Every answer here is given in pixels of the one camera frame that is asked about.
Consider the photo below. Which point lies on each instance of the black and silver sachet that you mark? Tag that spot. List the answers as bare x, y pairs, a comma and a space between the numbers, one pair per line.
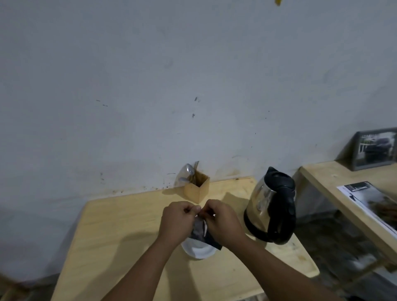
198, 233

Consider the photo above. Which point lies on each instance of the silver metal fork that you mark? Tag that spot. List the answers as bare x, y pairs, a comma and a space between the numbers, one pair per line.
196, 166

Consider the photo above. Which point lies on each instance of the steel and black electric kettle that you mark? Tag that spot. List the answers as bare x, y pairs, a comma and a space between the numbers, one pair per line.
273, 201

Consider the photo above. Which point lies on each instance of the person's right fingers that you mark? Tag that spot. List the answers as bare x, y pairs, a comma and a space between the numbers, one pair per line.
209, 211

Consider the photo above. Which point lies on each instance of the person's left hand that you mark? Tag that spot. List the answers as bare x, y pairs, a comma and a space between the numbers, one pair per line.
175, 221

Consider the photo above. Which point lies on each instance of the person's right forearm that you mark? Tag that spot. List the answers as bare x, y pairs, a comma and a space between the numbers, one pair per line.
273, 273

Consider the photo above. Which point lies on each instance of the wooden cutlery holder box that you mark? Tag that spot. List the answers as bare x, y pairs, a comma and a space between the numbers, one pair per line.
196, 190

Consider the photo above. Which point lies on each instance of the printed magazine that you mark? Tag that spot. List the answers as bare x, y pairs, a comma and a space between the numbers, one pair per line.
370, 200

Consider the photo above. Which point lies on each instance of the white cup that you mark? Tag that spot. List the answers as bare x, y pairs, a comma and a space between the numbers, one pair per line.
197, 252

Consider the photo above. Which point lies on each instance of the light wooden side table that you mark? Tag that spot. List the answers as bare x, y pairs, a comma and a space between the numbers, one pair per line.
325, 177

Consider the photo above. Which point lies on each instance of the person's right hand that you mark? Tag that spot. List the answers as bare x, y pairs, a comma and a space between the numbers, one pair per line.
226, 224

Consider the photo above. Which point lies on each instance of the person's left forearm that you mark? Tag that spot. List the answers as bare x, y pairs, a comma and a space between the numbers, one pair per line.
145, 269

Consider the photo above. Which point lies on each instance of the grey picture frame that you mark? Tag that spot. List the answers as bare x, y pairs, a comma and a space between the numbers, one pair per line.
373, 150

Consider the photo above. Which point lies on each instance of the person's left fingers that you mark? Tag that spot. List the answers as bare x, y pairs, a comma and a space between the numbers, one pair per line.
190, 209

